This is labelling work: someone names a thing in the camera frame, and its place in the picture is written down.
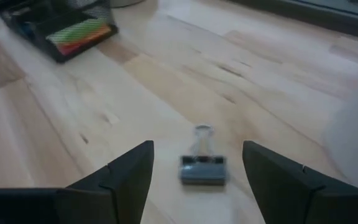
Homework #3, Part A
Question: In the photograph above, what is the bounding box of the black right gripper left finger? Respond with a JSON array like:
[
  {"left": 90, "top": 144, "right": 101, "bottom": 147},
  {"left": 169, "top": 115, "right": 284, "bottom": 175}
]
[{"left": 67, "top": 139, "right": 155, "bottom": 224}]

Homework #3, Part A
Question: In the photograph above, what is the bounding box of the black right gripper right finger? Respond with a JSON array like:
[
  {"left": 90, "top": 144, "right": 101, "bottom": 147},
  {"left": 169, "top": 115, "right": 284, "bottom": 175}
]
[{"left": 242, "top": 139, "right": 358, "bottom": 224}]

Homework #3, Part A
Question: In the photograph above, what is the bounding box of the black binder clip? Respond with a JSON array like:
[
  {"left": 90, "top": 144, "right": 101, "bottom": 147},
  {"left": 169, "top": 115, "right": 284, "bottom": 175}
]
[{"left": 178, "top": 124, "right": 228, "bottom": 186}]

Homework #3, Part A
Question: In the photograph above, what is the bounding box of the black mesh desk organizer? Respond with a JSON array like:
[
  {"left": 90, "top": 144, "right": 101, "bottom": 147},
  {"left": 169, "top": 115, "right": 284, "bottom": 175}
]
[{"left": 0, "top": 0, "right": 120, "bottom": 65}]

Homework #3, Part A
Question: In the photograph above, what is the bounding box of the black aluminium table frame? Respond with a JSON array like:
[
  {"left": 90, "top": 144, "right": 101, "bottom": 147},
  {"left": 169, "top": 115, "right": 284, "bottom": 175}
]
[{"left": 228, "top": 0, "right": 358, "bottom": 43}]

